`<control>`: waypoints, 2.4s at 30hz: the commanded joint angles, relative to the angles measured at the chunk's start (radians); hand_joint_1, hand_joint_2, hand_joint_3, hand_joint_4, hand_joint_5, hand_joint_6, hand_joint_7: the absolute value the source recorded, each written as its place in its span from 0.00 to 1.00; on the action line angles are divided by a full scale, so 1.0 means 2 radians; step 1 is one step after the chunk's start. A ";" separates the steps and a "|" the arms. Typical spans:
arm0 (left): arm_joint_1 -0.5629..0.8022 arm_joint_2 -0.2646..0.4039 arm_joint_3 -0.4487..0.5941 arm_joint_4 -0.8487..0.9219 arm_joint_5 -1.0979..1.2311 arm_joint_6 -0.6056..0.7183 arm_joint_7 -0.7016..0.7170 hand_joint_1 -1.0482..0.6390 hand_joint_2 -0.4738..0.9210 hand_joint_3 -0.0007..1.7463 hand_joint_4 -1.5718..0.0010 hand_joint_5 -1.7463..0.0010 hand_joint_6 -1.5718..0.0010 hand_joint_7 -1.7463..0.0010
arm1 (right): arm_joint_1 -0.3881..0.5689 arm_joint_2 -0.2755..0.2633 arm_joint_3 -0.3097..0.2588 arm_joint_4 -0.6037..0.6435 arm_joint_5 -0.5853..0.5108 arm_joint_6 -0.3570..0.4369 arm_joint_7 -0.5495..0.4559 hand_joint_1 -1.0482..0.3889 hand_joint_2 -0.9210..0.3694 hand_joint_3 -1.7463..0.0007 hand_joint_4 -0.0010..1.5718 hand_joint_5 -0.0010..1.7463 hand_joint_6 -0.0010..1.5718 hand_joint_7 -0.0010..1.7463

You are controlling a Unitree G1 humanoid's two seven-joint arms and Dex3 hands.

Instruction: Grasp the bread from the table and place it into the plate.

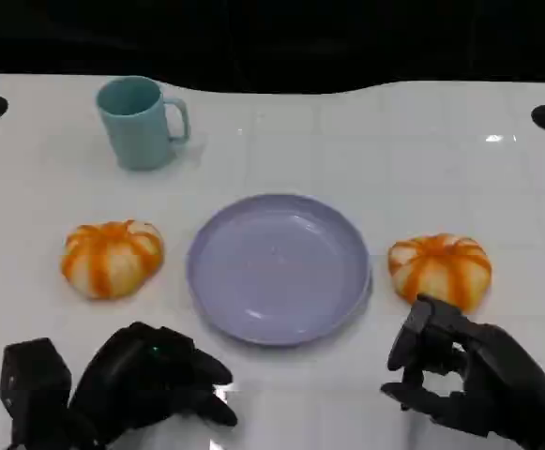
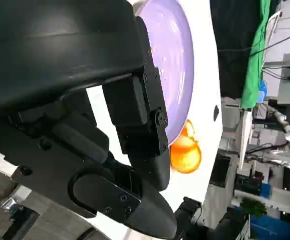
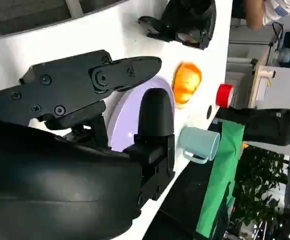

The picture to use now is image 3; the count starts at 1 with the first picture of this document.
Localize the green cloth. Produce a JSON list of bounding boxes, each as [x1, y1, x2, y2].
[[196, 118, 245, 240]]

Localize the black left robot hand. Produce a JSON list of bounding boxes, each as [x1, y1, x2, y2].
[[136, 0, 217, 43]]

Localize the black bag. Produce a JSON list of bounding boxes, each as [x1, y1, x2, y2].
[[216, 107, 290, 148]]

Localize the green leafy plant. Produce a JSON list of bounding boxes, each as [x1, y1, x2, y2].
[[234, 147, 289, 226]]

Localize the wooden board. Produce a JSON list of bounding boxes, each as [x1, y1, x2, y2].
[[249, 58, 277, 106]]

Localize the red tape roll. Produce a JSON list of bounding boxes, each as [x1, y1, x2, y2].
[[216, 83, 235, 109]]

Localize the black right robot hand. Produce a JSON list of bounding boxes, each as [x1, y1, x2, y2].
[[0, 49, 175, 240]]

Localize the lilac plate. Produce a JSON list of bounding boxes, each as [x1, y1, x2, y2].
[[108, 76, 175, 153]]

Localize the pale green mug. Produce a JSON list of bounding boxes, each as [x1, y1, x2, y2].
[[178, 126, 221, 165]]

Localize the person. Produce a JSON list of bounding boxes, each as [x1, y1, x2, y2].
[[244, 0, 290, 31]]

